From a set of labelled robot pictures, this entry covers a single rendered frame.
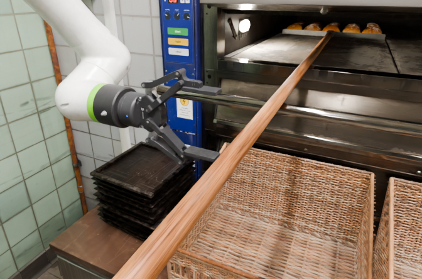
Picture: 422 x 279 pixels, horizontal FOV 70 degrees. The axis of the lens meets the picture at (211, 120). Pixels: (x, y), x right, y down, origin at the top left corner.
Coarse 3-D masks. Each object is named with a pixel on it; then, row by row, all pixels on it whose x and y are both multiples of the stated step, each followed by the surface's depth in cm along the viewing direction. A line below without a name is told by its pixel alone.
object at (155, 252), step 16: (320, 48) 123; (304, 64) 95; (288, 80) 78; (272, 96) 68; (272, 112) 60; (256, 128) 52; (240, 144) 47; (224, 160) 42; (240, 160) 45; (208, 176) 38; (224, 176) 40; (192, 192) 35; (208, 192) 36; (176, 208) 33; (192, 208) 33; (160, 224) 31; (176, 224) 31; (192, 224) 32; (160, 240) 29; (176, 240) 30; (144, 256) 27; (160, 256) 28; (128, 272) 25; (144, 272) 26; (160, 272) 28
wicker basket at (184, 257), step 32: (256, 160) 118; (224, 192) 126; (256, 192) 121; (352, 192) 106; (224, 224) 117; (256, 224) 117; (288, 224) 117; (320, 224) 111; (352, 224) 108; (192, 256) 86; (224, 256) 103; (256, 256) 103; (288, 256) 103; (320, 256) 103; (352, 256) 103
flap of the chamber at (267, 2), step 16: (208, 0) 93; (224, 0) 91; (240, 0) 89; (256, 0) 87; (272, 0) 85; (288, 0) 83; (304, 0) 82; (320, 0) 80; (336, 0) 79; (352, 0) 77; (368, 0) 76; (384, 0) 74; (400, 0) 73; (416, 0) 72
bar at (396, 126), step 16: (176, 96) 83; (192, 96) 81; (208, 96) 79; (224, 96) 78; (288, 112) 71; (304, 112) 70; (320, 112) 68; (336, 112) 67; (368, 128) 65; (384, 128) 63; (400, 128) 62; (416, 128) 61
